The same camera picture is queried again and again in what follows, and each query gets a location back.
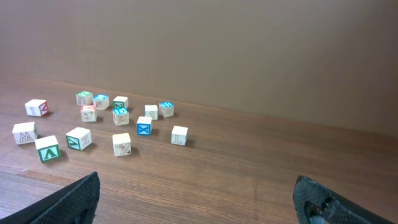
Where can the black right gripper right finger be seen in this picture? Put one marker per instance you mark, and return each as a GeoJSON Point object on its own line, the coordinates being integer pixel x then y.
{"type": "Point", "coordinates": [314, 203]}

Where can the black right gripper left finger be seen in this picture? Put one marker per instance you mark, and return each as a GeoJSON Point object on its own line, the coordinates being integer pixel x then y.
{"type": "Point", "coordinates": [73, 204]}

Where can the wooden block green V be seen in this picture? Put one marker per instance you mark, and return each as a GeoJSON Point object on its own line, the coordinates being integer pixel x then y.
{"type": "Point", "coordinates": [48, 148]}

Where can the wooden block yellow top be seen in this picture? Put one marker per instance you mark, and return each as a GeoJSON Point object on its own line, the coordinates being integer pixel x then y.
{"type": "Point", "coordinates": [121, 144]}

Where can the wooden block letter M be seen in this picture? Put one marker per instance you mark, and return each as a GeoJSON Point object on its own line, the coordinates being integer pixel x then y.
{"type": "Point", "coordinates": [25, 133]}

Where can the wooden block green Z side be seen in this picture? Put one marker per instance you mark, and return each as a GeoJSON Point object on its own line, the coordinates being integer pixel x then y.
{"type": "Point", "coordinates": [78, 138]}

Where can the wooden block red top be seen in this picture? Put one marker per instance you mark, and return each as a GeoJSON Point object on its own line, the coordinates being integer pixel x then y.
{"type": "Point", "coordinates": [88, 113]}

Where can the wooden block blue D top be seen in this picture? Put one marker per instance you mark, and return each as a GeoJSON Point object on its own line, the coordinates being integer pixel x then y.
{"type": "Point", "coordinates": [120, 116]}

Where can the wooden block blue X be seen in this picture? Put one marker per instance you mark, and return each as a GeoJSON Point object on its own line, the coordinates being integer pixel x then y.
{"type": "Point", "coordinates": [144, 126]}

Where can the wooden block red side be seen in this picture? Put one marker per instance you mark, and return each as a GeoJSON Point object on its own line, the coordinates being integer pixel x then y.
{"type": "Point", "coordinates": [37, 108]}

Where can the wooden block green top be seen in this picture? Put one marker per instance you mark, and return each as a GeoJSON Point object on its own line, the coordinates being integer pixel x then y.
{"type": "Point", "coordinates": [84, 98]}

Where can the wooden block green Z front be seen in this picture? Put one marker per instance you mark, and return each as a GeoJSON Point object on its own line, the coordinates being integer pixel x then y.
{"type": "Point", "coordinates": [120, 102]}

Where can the wooden block number 2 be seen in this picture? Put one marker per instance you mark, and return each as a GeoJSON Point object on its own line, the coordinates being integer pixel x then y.
{"type": "Point", "coordinates": [151, 111]}

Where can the wooden block letter L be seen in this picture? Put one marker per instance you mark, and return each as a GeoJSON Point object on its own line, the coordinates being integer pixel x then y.
{"type": "Point", "coordinates": [179, 135]}

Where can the wooden block blue far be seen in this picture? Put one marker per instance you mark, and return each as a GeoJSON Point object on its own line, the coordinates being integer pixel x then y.
{"type": "Point", "coordinates": [166, 109]}

